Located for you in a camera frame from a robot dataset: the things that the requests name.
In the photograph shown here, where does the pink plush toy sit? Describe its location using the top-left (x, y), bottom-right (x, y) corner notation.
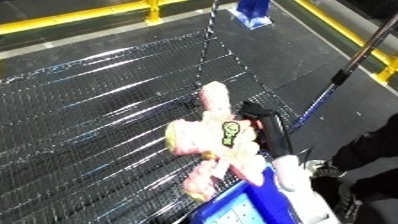
top-left (163, 80), bottom-right (271, 204)

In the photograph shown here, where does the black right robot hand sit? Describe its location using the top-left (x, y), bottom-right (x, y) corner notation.
top-left (236, 101), bottom-right (295, 158)

